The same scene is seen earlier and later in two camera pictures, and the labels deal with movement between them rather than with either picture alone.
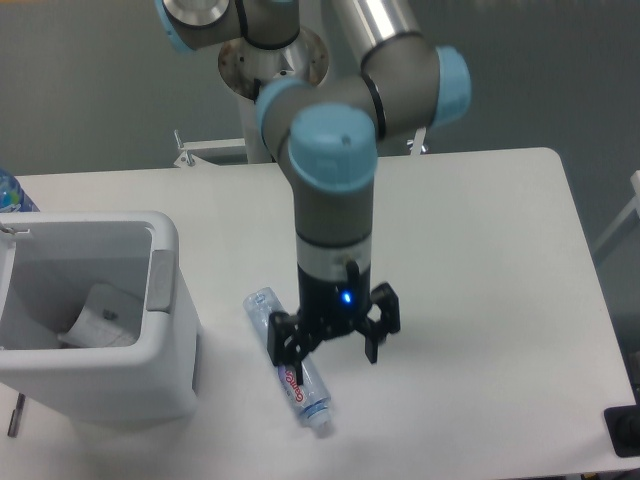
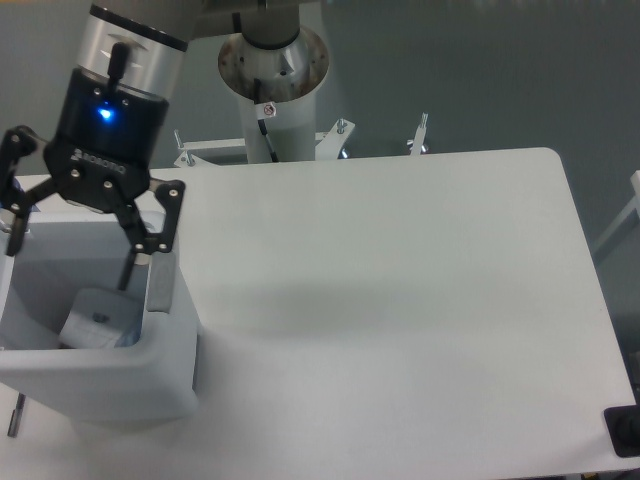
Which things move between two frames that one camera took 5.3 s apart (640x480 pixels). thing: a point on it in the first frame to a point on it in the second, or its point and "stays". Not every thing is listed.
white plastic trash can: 50,262 stays
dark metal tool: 16,416 stays
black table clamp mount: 623,425 stays
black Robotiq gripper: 330,309 to 100,158
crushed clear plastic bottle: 309,397 to 132,320
